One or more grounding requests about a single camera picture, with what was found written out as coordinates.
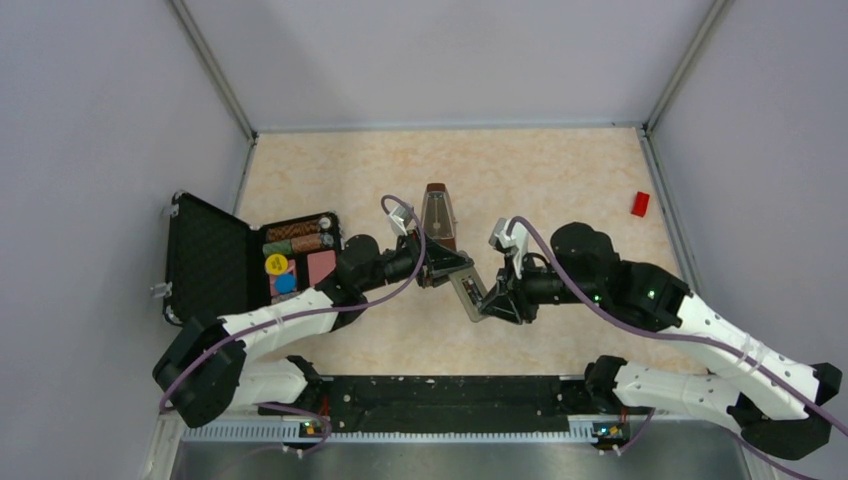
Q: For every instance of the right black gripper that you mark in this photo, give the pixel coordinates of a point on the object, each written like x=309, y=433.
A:
x=511, y=301

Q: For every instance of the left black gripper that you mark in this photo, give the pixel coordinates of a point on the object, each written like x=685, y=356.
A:
x=438, y=261

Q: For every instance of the white remote control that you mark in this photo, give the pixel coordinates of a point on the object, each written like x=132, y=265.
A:
x=471, y=292

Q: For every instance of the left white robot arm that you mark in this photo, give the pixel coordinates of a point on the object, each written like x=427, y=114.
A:
x=278, y=331

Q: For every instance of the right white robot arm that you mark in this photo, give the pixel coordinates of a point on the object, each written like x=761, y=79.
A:
x=773, y=403

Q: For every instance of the brown wooden metronome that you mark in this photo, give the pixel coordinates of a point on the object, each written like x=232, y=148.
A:
x=438, y=216

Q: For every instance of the pink card deck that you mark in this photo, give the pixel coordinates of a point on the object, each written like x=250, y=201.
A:
x=309, y=270

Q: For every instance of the blue round chip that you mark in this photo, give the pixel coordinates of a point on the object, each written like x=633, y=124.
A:
x=285, y=283

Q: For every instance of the yellow round chip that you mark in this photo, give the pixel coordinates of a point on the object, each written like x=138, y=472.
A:
x=276, y=264

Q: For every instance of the red small block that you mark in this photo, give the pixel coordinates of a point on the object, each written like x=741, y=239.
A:
x=640, y=204

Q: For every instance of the black poker chip case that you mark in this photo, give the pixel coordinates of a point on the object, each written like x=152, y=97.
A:
x=215, y=261

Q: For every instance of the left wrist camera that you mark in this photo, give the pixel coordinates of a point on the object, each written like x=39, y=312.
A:
x=402, y=220

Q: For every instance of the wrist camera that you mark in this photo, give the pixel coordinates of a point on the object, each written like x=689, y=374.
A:
x=511, y=239
x=402, y=220

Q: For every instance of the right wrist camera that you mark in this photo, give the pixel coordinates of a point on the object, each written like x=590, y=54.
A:
x=511, y=239

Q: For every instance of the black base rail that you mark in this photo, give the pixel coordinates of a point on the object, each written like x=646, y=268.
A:
x=291, y=404

